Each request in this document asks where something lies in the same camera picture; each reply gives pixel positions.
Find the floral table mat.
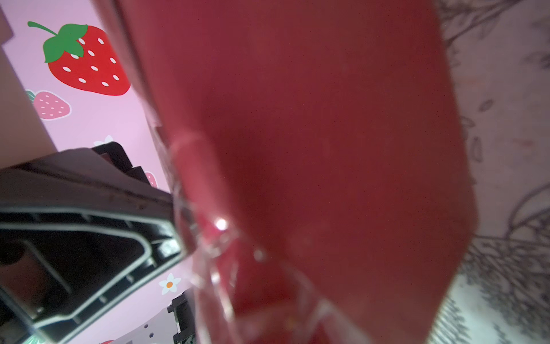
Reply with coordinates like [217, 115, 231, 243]
[428, 1, 549, 343]

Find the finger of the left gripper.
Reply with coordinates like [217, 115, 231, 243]
[1, 142, 187, 343]

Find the maroon wrapping paper sheet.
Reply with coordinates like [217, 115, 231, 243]
[95, 1, 478, 343]

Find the clear adhesive tape piece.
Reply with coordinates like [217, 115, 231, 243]
[167, 128, 345, 344]

